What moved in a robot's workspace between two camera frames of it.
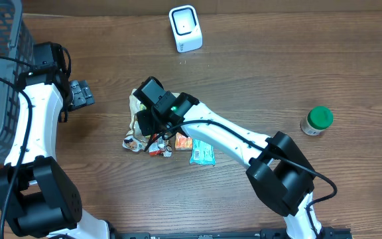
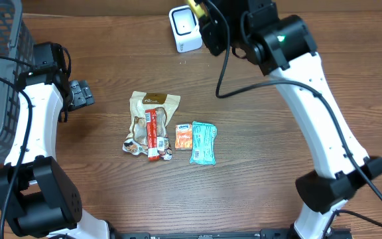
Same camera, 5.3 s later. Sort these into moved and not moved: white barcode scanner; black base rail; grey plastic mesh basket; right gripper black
Moved: right gripper black
Not moved: white barcode scanner; grey plastic mesh basket; black base rail
